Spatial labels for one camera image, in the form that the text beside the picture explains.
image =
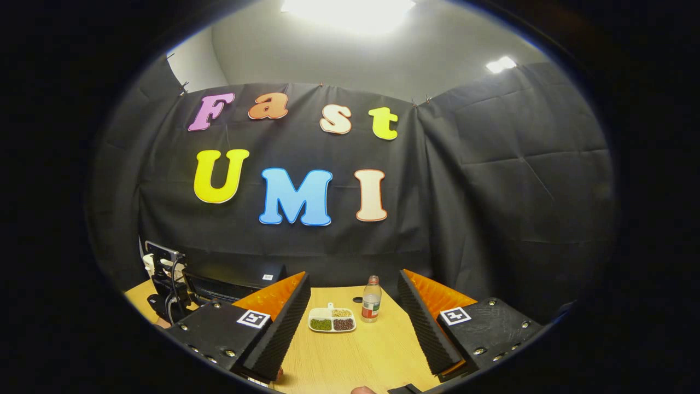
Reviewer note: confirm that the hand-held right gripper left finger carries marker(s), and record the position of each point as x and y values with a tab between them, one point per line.
284	328

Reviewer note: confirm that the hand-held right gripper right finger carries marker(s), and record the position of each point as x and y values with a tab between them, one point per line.
426	323

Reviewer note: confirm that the black electric oven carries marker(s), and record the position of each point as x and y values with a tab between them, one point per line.
235	276

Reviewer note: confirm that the white toaster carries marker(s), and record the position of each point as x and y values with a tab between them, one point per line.
148	264

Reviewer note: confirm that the white divided bean dish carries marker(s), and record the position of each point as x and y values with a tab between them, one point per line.
331	320

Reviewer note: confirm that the clear bottle with red label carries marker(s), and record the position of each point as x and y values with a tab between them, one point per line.
371	303

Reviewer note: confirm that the small ceiling light panel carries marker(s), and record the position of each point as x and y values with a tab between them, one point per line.
500	64

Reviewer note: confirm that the large ceiling light panel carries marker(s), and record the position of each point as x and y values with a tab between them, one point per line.
347	11

